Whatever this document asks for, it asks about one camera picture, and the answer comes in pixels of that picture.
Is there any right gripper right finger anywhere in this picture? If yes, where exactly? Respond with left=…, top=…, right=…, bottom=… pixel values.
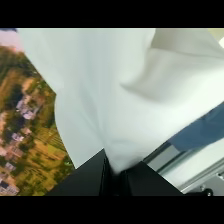
left=121, top=161, right=183, bottom=197

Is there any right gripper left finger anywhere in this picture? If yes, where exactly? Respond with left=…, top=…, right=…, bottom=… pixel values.
left=45, top=148, right=109, bottom=197

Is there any white shirt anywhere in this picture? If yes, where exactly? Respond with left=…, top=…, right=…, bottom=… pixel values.
left=16, top=28, right=224, bottom=175

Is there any blue garment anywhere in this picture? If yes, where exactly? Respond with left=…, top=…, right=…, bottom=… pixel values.
left=169, top=102, right=224, bottom=153

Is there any silver frame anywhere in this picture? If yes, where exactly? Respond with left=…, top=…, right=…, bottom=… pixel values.
left=142, top=135, right=224, bottom=197

